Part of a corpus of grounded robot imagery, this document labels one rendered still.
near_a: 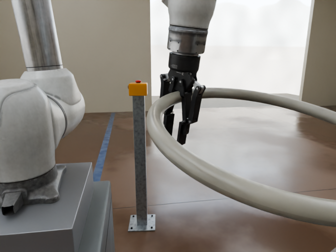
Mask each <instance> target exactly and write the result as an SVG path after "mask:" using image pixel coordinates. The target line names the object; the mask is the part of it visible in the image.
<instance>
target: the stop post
mask: <svg viewBox="0 0 336 252"><path fill-rule="evenodd" d="M128 89H129V96H132V108H133V137H134V166H135V195H136V215H130V221H129V227H128V232H149V231H155V217H156V215H155V214H148V202H147V158H146V113H145V96H147V94H148V83H147V82H131V83H129V84H128Z"/></svg>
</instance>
